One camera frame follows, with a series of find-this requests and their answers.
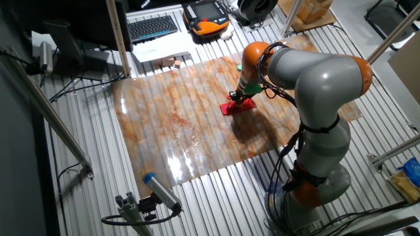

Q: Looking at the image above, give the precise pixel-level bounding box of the brown board panel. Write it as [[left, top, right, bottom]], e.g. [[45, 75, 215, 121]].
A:
[[387, 31, 420, 106]]

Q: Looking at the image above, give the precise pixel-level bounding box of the black camera cable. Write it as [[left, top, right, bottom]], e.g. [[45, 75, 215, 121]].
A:
[[100, 205, 183, 227]]

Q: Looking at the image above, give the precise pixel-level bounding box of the black cable on table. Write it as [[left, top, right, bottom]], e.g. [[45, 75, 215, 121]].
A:
[[48, 71, 126, 103]]

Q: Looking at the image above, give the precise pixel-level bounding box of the brown cardboard box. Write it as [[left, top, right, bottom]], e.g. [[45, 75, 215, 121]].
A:
[[295, 0, 335, 25]]

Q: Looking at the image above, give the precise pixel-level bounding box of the slanted aluminium post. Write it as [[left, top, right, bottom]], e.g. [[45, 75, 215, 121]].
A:
[[366, 2, 420, 65]]

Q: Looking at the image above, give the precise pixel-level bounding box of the black bar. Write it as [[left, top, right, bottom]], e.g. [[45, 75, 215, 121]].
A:
[[341, 214, 420, 236]]

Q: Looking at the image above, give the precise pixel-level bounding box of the silver camera on black mount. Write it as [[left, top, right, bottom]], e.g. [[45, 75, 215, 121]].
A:
[[26, 41, 54, 77]]

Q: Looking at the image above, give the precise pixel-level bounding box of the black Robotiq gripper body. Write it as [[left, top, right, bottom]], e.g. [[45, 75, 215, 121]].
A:
[[228, 90, 247, 103]]

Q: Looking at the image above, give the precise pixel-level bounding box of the orange grey teach pendant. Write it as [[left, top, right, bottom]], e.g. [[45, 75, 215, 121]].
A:
[[182, 0, 231, 36]]

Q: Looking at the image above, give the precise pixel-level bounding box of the black chair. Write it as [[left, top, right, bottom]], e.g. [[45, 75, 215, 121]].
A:
[[364, 0, 420, 52]]

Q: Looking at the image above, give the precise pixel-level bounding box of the black filament spool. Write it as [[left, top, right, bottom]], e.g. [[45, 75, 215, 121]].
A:
[[236, 0, 280, 23]]

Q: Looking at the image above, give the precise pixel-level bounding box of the blue plastic bag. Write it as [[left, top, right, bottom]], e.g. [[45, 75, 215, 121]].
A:
[[397, 156, 420, 188]]

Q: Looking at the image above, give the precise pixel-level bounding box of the thin aluminium upright post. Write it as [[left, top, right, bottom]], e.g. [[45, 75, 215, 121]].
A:
[[280, 0, 305, 37]]

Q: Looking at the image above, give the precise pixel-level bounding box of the green camera mount flange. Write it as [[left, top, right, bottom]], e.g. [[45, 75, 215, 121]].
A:
[[236, 64, 264, 96]]

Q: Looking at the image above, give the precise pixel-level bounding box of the wooden upright post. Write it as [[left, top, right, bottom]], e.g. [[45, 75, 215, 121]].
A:
[[104, 0, 133, 79]]

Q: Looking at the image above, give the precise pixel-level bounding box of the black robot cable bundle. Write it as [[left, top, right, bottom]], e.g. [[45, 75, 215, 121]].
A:
[[255, 41, 318, 236]]

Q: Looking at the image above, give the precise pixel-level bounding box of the orange white marble pattern mat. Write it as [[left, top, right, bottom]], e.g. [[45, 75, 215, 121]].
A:
[[111, 33, 364, 198]]

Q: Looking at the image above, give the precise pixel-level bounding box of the silver camera with blue cap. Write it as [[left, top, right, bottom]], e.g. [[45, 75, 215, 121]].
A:
[[142, 172, 184, 214]]

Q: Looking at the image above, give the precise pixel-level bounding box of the black computer monitor with stand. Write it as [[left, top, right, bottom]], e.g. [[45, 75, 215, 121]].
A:
[[9, 0, 134, 82]]

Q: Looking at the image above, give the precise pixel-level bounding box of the red Hanoi base with pegs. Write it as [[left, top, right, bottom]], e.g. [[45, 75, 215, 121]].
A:
[[219, 97, 257, 116]]

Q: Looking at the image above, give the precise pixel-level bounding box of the black keyboard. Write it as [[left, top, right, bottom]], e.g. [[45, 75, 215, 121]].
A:
[[127, 15, 180, 45]]

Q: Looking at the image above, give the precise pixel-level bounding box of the white crumpled cloth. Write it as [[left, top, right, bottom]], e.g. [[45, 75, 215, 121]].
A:
[[219, 23, 236, 41]]

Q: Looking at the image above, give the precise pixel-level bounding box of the thin black hanging cable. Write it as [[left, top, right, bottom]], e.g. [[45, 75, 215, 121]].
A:
[[56, 162, 81, 236]]

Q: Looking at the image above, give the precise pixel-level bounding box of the white paper sheet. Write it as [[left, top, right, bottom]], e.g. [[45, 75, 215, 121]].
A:
[[131, 30, 198, 64]]

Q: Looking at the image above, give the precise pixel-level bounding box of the long aluminium profile beam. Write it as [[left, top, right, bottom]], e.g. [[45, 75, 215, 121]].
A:
[[0, 45, 95, 180]]

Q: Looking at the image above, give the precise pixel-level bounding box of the short aluminium profile stand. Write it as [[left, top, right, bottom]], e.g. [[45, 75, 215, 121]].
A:
[[114, 191, 155, 236]]

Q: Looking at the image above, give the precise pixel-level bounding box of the aluminium beam with bracket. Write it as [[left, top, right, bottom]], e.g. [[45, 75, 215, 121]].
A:
[[366, 134, 420, 173]]

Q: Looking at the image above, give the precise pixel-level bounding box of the yellow plastic bag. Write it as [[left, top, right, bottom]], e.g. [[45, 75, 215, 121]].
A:
[[386, 170, 420, 205]]

